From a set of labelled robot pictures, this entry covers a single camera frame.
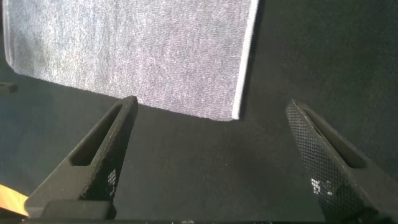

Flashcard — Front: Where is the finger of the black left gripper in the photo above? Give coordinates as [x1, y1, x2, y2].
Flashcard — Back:
[0, 82, 19, 95]

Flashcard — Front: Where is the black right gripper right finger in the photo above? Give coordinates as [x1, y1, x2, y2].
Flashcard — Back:
[285, 98, 398, 224]

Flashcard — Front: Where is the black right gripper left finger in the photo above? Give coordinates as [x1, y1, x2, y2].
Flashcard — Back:
[24, 95, 139, 220]

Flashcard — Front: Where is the grey towel with orange marks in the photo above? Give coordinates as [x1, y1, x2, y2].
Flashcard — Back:
[1, 0, 261, 122]

